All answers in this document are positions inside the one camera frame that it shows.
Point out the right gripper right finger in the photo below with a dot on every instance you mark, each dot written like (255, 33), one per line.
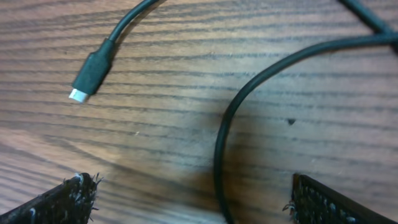
(314, 203)

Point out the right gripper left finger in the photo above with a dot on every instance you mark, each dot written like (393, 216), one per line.
(70, 202)

